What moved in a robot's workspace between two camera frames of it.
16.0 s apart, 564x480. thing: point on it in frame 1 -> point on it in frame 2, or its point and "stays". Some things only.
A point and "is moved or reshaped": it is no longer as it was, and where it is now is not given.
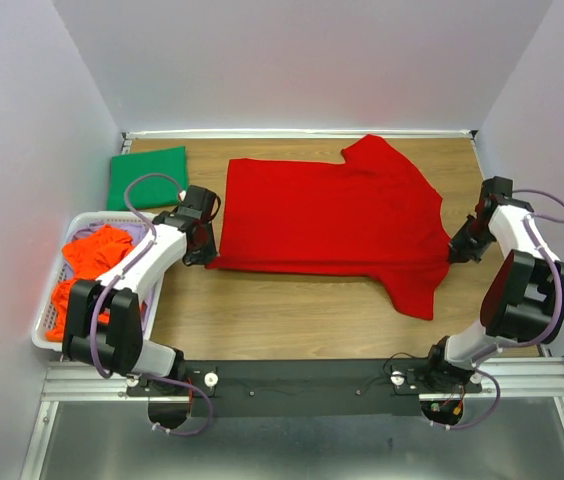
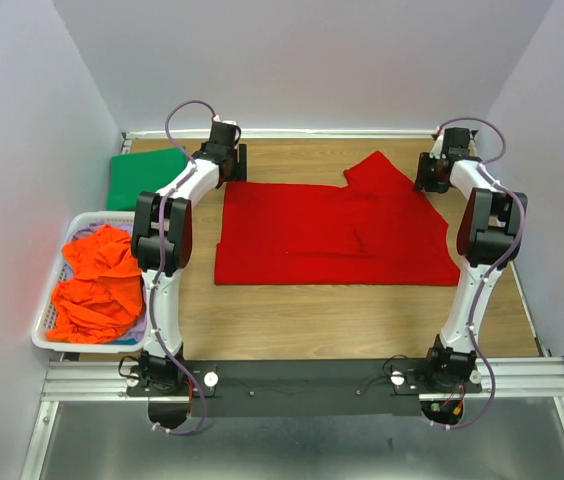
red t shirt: x=371 y=214 is moved or reshaped
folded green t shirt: x=148 y=191 stays
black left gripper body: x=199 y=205 -> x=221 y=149
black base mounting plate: x=309 y=388 stays
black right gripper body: x=479 y=234 -> x=436 y=183
